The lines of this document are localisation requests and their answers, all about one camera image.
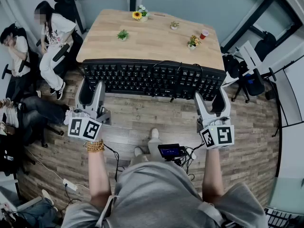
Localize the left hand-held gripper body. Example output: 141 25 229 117
67 105 112 142

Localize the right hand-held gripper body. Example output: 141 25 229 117
196 116 236 150

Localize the black keyboard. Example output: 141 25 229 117
82 58 227 102

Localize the person's left forearm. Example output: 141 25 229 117
86 140 113 210

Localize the person's right forearm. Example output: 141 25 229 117
201 147 225 204

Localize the wooden desk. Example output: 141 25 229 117
76 9 226 71

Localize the white power adapter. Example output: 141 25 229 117
185 147 197 161

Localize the black office chair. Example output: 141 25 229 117
230 66 277 104
1 22 40 102
35 0 84 78

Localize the small black monitor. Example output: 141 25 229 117
157 143 187 162

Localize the white power strip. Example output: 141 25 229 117
62 178 78 191

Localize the person's left leg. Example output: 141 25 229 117
128 146 150 169

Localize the person's leg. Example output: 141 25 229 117
128 146 150 169
147 127 164 162

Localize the person's right leg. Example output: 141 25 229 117
147 127 164 162

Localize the orange flower potted plant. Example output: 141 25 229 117
187 35 201 51

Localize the green leafy potted plant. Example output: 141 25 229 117
116 29 130 42

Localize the person's grey shirt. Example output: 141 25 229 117
60 161 269 228

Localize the sunflower potted plant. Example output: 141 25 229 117
132 4 150 23

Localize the wooden bead bracelet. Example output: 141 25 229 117
83 139 105 153

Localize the black keyboard cable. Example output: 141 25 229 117
152 60 204 104

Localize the white cable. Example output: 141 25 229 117
23 146 90 191

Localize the black wire rack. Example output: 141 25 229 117
264 207 299 228

